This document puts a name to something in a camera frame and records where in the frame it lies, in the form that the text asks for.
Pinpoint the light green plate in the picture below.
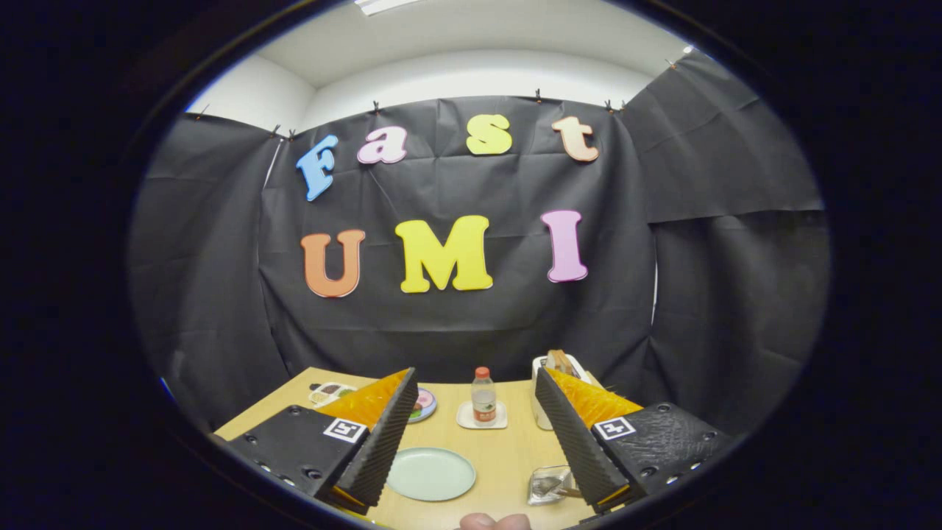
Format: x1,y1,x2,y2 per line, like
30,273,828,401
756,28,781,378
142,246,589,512
385,447,477,503

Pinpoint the white toaster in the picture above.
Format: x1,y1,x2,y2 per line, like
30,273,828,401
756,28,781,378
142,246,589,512
531,352,598,431

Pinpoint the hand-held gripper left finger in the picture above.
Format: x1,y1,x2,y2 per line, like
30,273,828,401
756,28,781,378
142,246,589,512
212,367,419,515

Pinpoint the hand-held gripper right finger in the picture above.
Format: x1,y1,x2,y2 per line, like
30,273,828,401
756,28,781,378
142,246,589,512
534,366,735,515

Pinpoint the ceiling light panel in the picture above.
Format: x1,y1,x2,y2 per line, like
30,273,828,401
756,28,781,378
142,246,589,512
353,0,424,17

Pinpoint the red capped water bottle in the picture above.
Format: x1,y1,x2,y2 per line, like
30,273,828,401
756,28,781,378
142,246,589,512
471,367,497,426

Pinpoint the small white divided dish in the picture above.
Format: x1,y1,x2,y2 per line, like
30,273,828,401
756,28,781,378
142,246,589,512
308,381,358,408

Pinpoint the metal wire basket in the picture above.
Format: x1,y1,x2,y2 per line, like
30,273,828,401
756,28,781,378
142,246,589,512
527,464,582,507

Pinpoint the small white tray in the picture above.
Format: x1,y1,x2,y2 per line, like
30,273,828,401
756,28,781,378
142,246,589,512
456,400,509,431

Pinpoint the blue rimmed printed plate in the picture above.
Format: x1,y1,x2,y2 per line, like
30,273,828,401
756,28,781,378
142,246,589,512
408,387,438,424

